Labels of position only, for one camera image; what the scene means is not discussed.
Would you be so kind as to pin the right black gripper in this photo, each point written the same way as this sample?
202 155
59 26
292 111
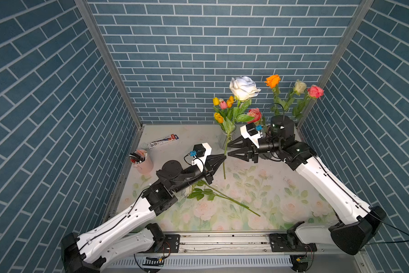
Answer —
250 152

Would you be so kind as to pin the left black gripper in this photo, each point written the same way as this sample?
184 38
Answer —
207 171

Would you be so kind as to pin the yellow tulip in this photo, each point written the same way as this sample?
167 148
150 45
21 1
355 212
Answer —
216 104
219 118

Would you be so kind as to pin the pink tulip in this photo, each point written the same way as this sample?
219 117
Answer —
223 105

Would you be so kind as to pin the white rose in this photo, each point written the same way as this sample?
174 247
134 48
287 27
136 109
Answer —
243 90

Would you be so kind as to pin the cream rose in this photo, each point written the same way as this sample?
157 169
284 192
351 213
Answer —
298 89

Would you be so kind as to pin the small pink rose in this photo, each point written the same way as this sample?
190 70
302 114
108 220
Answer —
313 93

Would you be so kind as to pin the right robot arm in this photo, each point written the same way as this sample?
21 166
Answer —
358 222

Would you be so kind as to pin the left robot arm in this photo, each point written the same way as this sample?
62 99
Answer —
131 231

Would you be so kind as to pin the clear glass vase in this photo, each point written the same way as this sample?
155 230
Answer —
224 139

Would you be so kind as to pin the pink pen holder cup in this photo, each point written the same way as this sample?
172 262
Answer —
141 161

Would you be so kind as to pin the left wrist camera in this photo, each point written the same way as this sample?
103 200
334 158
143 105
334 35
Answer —
199 154

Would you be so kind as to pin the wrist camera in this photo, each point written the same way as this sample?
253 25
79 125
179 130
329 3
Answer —
252 132
199 154

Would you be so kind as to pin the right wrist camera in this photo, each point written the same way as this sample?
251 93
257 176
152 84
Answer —
252 132

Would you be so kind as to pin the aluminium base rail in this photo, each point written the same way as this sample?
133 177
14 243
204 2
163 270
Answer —
237 252

